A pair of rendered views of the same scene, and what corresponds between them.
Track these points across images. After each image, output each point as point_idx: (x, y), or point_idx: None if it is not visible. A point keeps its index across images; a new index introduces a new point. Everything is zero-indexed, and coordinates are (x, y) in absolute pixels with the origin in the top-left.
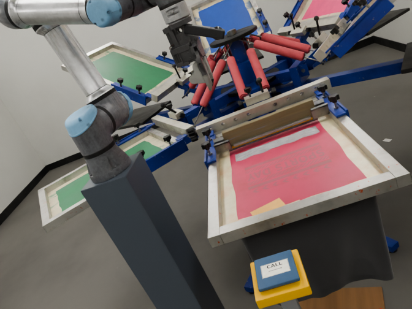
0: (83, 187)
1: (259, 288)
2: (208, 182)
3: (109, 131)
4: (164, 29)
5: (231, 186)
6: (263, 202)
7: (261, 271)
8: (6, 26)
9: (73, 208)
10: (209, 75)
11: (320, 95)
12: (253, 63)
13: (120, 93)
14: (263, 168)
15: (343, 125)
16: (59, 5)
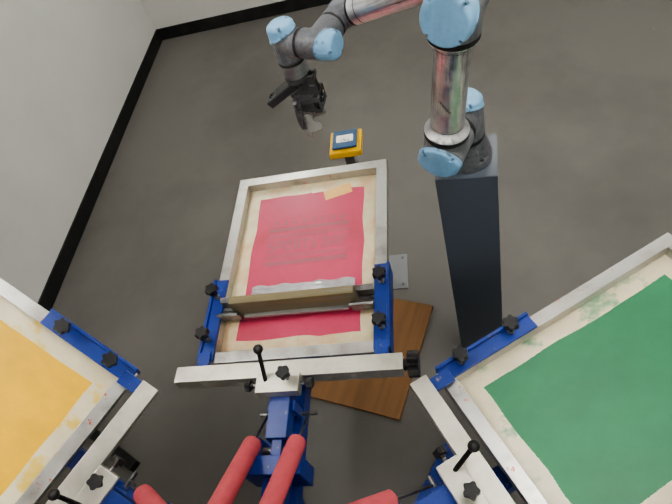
0: (494, 137)
1: (356, 128)
2: (385, 228)
3: None
4: (313, 69)
5: (365, 231)
6: (339, 199)
7: (352, 137)
8: None
9: (624, 259)
10: None
11: (209, 351)
12: (230, 481)
13: (424, 147)
14: (327, 248)
15: (233, 264)
16: None
